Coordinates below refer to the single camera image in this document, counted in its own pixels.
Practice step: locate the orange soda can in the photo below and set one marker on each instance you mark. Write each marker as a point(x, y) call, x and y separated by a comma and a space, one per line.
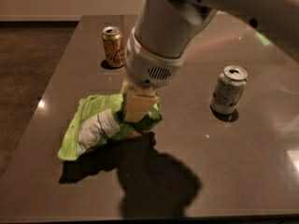
point(113, 46)

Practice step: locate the green rice chip bag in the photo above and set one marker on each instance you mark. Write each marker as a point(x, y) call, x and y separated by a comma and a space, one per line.
point(98, 121)

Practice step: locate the white green soda can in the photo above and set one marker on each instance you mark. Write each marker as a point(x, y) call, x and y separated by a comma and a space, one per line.
point(231, 83)

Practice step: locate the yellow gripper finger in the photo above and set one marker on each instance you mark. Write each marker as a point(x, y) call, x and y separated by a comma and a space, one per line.
point(137, 106)
point(126, 83)

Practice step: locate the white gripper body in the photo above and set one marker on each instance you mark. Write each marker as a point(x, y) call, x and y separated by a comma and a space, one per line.
point(149, 65)

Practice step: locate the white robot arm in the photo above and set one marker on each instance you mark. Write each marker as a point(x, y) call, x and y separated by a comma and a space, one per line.
point(165, 28)

